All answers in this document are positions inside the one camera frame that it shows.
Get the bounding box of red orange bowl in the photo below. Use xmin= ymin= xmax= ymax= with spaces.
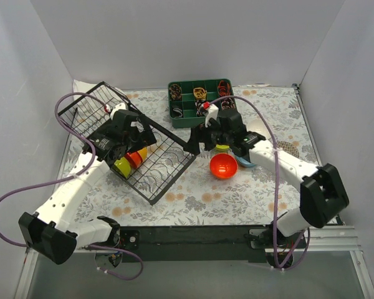
xmin=125 ymin=152 xmax=143 ymax=169

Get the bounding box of blue bowl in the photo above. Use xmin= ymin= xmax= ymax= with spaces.
xmin=235 ymin=156 xmax=256 ymax=168

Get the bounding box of brown lattice patterned bowl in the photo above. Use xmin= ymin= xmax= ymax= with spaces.
xmin=277 ymin=141 xmax=300 ymax=158

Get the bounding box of yellow orange bowl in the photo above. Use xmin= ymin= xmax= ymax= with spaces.
xmin=137 ymin=147 xmax=148 ymax=161

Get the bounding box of white bowl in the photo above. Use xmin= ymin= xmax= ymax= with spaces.
xmin=246 ymin=119 xmax=269 ymax=136

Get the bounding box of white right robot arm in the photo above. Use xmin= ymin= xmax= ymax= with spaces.
xmin=184 ymin=108 xmax=349 ymax=248

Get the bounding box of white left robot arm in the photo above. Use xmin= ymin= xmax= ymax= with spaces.
xmin=18 ymin=110 xmax=156 ymax=265

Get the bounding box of pink floral rolled band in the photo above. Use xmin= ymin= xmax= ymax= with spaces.
xmin=221 ymin=98 xmax=236 ymax=110

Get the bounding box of small lime green bowl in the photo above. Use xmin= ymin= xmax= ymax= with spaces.
xmin=113 ymin=157 xmax=132 ymax=178

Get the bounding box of grey white item in tray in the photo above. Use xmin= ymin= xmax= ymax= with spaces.
xmin=170 ymin=105 xmax=183 ymax=118

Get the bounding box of orange black rolled band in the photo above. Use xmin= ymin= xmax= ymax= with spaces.
xmin=218 ymin=80 xmax=233 ymax=97

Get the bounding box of yellow rolled band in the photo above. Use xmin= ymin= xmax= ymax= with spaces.
xmin=193 ymin=87 xmax=207 ymax=99

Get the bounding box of floral patterned table mat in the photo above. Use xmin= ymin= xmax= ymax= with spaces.
xmin=74 ymin=87 xmax=318 ymax=226

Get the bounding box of green compartment tray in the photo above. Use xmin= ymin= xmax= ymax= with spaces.
xmin=168 ymin=78 xmax=234 ymax=128

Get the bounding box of white cloth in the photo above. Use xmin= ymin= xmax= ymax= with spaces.
xmin=73 ymin=80 xmax=121 ymax=107

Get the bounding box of brown spotted rolled band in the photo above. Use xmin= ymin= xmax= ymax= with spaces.
xmin=168 ymin=83 xmax=182 ymax=102

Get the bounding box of black base bar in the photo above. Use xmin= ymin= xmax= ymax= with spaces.
xmin=112 ymin=224 xmax=303 ymax=264

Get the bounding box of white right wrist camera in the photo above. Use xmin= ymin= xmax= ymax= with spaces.
xmin=201 ymin=102 xmax=219 ymax=128

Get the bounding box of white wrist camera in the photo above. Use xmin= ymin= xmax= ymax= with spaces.
xmin=201 ymin=102 xmax=219 ymax=128
xmin=104 ymin=103 xmax=128 ymax=120

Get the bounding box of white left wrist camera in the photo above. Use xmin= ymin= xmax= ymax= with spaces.
xmin=104 ymin=103 xmax=128 ymax=120

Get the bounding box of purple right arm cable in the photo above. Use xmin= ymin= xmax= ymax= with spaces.
xmin=205 ymin=95 xmax=311 ymax=270

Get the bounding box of black wire dish rack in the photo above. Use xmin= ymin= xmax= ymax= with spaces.
xmin=58 ymin=82 xmax=196 ymax=205

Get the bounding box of aluminium frame rail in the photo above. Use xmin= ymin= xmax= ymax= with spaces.
xmin=15 ymin=225 xmax=374 ymax=298

